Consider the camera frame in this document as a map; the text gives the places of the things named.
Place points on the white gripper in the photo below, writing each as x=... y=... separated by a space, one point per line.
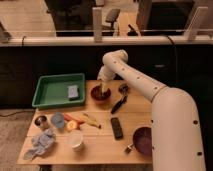
x=105 y=75

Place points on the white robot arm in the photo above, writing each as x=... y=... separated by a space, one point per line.
x=175 y=128

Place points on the red bowl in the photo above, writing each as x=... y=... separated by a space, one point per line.
x=99 y=95

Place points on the purple bowl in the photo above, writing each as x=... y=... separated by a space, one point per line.
x=142 y=141

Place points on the dark round tape roll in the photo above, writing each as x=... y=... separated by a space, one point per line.
x=123 y=89

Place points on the blue sponge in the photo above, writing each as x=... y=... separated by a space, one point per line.
x=73 y=92

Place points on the yellow banana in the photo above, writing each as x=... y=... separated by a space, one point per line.
x=89 y=120

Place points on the wooden table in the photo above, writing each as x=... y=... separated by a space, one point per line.
x=100 y=145

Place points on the black remote control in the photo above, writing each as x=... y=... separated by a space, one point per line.
x=117 y=129

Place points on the orange carrot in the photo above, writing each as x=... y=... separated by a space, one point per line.
x=69 y=118

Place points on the green plastic tray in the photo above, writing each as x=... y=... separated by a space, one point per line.
x=52 y=91

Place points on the white cup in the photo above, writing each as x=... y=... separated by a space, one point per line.
x=75 y=139

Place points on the office chair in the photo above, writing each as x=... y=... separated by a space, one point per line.
x=111 y=18

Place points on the metal can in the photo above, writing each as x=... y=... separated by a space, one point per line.
x=42 y=122

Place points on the crumpled grey cloth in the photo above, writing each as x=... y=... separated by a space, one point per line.
x=41 y=143

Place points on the black handled brush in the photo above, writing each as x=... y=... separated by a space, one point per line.
x=118 y=104

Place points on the white rail barrier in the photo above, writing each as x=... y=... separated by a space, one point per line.
x=22 y=28

